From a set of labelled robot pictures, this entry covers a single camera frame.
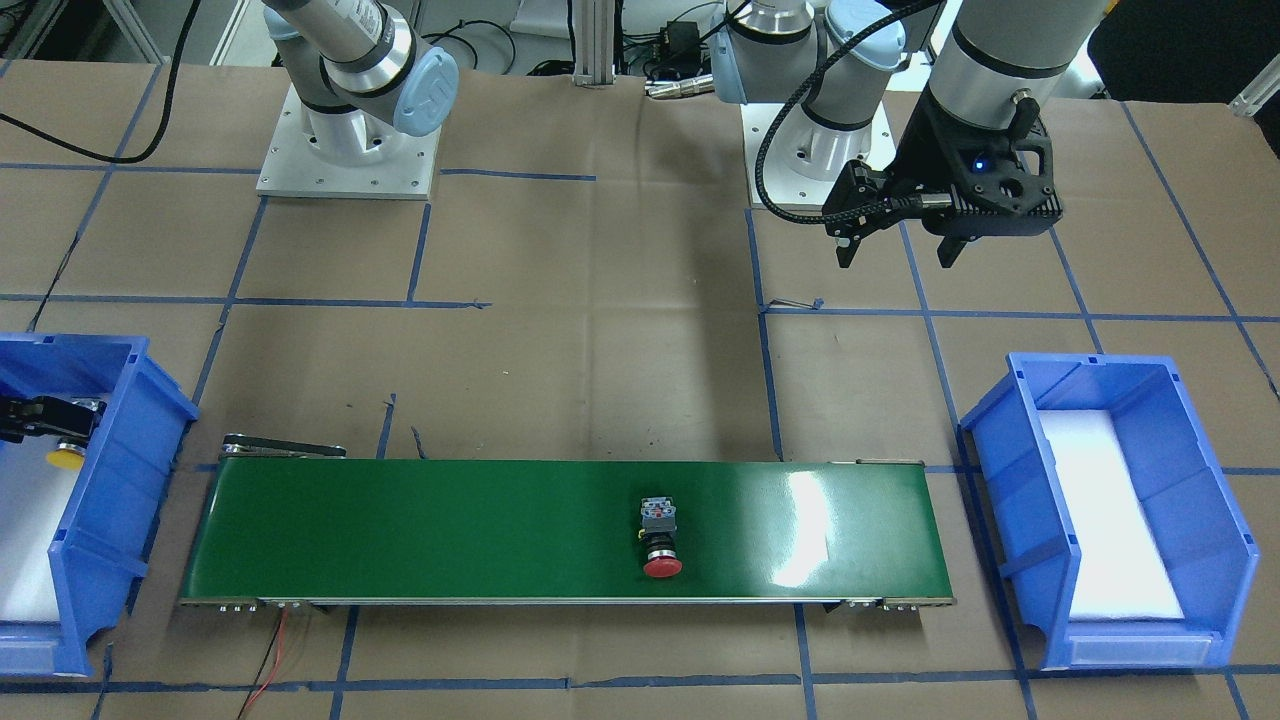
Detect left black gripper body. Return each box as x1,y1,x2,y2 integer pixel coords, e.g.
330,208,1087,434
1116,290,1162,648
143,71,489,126
890,90,1064,238

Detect yellow push button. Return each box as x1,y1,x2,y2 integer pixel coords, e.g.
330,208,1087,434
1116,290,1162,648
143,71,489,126
45,439,87,471

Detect red push button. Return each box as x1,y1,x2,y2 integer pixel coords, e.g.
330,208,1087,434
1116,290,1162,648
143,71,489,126
637,496,684,579

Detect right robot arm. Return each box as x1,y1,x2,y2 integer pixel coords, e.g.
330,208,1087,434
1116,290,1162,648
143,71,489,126
3,1,458,460

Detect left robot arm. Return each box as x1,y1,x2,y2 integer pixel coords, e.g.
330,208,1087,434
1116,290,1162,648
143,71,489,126
707,1,1108,268

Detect white foam pad destination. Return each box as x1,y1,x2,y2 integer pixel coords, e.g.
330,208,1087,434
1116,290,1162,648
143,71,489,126
1,436,81,624

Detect blue destination bin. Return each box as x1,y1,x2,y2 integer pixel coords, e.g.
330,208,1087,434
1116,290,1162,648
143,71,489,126
3,333,198,676

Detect green conveyor belt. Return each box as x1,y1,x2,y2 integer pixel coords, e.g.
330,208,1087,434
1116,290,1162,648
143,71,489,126
179,455,955,610

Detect white foam pad source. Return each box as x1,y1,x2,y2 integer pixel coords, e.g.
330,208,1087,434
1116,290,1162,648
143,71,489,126
1039,410,1184,621

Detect blue source bin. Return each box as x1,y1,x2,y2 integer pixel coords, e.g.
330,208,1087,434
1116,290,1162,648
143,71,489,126
961,352,1260,671

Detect black braided cable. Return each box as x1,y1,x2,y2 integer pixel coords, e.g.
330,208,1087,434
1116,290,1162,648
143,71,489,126
754,0,941,227

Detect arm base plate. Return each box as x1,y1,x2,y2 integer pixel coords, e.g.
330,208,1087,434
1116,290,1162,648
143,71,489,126
763,104,895,213
256,87,443,201

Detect red and black wires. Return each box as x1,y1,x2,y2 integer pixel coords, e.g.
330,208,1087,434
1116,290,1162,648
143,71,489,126
238,610,293,720

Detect aluminium frame post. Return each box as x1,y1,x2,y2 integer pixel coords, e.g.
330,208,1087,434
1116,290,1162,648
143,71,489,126
567,0,621,87

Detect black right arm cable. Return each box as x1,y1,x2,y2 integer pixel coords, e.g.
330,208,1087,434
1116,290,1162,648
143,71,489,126
0,0,206,167

